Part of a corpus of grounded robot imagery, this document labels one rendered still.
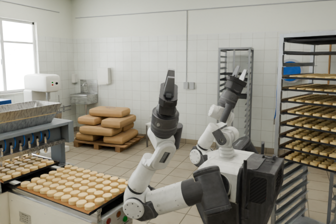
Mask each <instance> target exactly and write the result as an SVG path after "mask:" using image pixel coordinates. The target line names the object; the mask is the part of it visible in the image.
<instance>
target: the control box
mask: <svg viewBox="0 0 336 224"><path fill-rule="evenodd" d="M123 205H124V201H123V202H122V203H120V204H119V205H117V206H116V207H114V208H113V209H111V210H110V211H108V212H107V213H105V214H104V215H102V216H101V221H100V222H98V224H107V220H108V219H109V218H110V219H111V221H110V224H131V223H132V218H130V217H128V216H127V215H126V214H125V213H124V211H123ZM119 211H120V212H121V214H120V216H119V217H117V213H118V212H119ZM125 216H126V217H127V221H126V222H124V221H123V219H124V217H125Z"/></svg>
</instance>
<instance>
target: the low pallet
mask: <svg viewBox="0 0 336 224"><path fill-rule="evenodd" d="M144 137H145V136H140V135H138V136H136V137H134V138H132V139H131V140H129V141H127V142H125V143H124V144H113V143H105V142H104V137H101V138H99V139H97V140H94V141H86V140H78V139H76V138H75V139H74V141H73V143H74V147H80V146H83V145H85V144H92V145H94V150H99V149H101V148H103V147H105V146H108V147H115V152H117V153H120V152H122V151H124V150H125V149H127V148H129V147H131V146H132V145H134V144H136V143H138V142H139V141H140V139H142V138H144Z"/></svg>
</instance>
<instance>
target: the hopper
mask: <svg viewBox="0 0 336 224"><path fill-rule="evenodd" d="M61 104H62V103H59V102H49V101H40V100H33V101H26V102H18V103H11V104H3V105H0V134H1V133H6V132H10V131H15V130H20V129H24V128H29V127H33V126H38V125H43V124H47V123H51V122H52V120H53V119H54V117H55V115H56V113H57V111H58V110H59V108H60V106H61Z"/></svg>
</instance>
